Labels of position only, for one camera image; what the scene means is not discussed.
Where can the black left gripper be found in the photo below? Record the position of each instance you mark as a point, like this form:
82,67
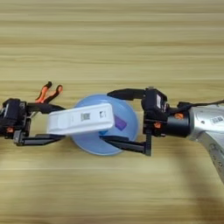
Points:
17,131

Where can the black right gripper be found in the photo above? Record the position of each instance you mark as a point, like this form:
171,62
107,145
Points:
175,125

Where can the orange black pliers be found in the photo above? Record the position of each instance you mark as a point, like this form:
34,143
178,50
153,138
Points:
43,92

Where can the white rectangular remote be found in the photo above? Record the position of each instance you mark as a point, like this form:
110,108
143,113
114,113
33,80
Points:
78,118

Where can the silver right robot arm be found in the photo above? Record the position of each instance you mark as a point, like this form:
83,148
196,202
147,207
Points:
208,128

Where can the purple rectangular block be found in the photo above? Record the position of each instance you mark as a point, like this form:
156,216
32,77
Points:
120,123

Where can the light blue round plate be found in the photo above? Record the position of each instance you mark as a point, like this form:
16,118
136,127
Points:
125,109

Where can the left black box white label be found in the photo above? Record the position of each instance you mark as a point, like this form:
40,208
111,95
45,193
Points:
13,112

